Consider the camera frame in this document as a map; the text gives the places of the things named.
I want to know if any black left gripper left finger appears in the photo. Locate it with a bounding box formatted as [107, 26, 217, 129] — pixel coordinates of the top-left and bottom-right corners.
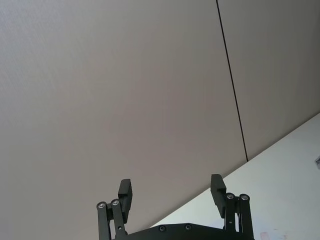
[96, 178, 133, 240]

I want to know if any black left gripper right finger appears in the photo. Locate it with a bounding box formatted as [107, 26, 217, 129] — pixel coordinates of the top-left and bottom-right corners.
[210, 174, 255, 240]

